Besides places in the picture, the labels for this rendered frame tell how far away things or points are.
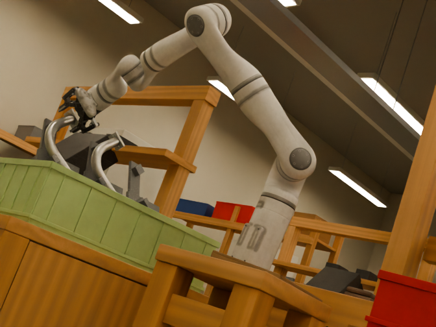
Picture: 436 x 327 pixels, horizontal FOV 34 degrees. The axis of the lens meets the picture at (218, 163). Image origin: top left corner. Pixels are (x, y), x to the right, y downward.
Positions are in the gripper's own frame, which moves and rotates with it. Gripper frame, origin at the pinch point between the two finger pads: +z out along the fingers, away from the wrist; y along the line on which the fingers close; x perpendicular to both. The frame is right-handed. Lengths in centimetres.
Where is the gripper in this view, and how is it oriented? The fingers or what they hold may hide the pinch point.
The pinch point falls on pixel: (68, 119)
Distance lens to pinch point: 225.0
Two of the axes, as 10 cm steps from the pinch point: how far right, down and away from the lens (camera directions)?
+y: -4.9, -8.7, -0.3
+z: -7.2, 3.9, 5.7
